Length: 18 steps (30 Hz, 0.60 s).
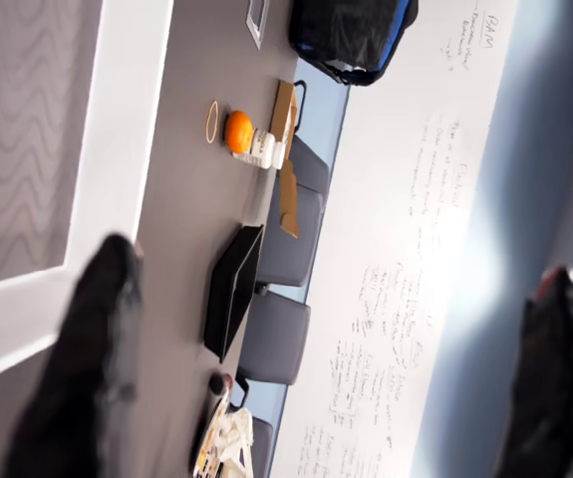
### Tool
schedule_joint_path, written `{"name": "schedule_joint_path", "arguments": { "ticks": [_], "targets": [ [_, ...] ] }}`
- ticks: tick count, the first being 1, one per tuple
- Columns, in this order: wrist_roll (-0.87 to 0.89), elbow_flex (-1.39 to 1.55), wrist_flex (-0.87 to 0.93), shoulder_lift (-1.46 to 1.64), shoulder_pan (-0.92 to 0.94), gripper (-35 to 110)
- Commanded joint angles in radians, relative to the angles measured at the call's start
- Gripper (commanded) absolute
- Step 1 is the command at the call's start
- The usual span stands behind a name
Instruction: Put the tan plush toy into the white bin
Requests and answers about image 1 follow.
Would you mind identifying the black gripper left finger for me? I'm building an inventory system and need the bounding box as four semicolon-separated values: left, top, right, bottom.
1;233;145;478

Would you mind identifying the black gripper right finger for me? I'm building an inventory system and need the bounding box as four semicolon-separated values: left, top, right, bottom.
489;266;573;478

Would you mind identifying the small white plastic bin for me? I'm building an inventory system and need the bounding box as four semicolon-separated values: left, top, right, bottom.
0;0;175;390

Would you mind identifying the plate with leftovers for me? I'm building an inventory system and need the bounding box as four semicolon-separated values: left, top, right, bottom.
189;392;232;478

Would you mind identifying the crumpled white tissue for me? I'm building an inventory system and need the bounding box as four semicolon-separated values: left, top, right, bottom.
214;410;256;478

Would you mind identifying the black open tray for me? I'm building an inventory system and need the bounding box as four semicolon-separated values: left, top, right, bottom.
203;224;266;363

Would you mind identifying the grey office chair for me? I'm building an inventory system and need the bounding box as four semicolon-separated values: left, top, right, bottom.
249;416;275;478
255;133;331;289
237;291;312;387

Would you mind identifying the whiteboard with writing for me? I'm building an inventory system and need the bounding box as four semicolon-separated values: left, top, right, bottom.
270;0;519;478

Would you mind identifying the brown cardboard piece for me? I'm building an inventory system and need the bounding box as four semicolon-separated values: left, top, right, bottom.
277;158;301;239

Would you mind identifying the tan rubber band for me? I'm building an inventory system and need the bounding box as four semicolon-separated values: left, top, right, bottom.
204;99;222;145

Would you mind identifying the white pill bottle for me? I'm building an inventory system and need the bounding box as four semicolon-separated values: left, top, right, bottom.
233;127;286;169

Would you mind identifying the orange mandarin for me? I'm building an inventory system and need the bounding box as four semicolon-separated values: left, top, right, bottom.
224;110;256;153

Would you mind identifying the brown cardboard box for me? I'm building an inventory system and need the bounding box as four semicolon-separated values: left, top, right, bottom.
269;79;300;146

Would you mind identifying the black bag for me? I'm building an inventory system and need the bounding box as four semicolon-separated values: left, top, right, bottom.
288;0;420;87

